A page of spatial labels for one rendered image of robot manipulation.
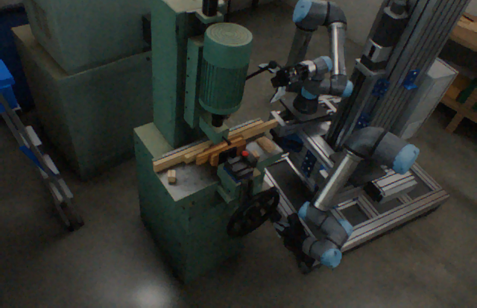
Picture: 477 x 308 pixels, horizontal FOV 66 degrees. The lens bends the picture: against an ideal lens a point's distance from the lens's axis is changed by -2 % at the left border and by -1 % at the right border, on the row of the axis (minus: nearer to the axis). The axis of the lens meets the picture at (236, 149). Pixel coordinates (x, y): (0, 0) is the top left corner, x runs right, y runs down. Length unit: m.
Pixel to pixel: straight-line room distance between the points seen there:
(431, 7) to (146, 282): 2.02
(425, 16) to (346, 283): 1.63
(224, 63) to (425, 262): 2.12
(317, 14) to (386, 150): 0.76
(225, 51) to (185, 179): 0.60
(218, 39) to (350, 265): 1.83
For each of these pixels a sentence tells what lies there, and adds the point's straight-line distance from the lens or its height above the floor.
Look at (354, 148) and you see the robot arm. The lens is 1.47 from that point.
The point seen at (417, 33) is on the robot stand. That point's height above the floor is 1.48.
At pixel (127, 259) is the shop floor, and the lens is 2.44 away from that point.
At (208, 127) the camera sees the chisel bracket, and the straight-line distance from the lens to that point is 1.63.
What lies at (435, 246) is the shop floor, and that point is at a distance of 3.08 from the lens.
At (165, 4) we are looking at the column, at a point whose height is 1.51.
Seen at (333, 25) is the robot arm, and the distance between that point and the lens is 1.88.
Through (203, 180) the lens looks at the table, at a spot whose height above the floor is 0.90.
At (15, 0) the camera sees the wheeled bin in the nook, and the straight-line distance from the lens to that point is 2.93.
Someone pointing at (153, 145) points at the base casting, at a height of 0.80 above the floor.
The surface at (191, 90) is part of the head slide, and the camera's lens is 1.58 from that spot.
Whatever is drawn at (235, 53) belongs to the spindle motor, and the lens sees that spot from 1.31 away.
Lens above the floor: 2.15
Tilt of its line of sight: 45 degrees down
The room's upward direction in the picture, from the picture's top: 11 degrees clockwise
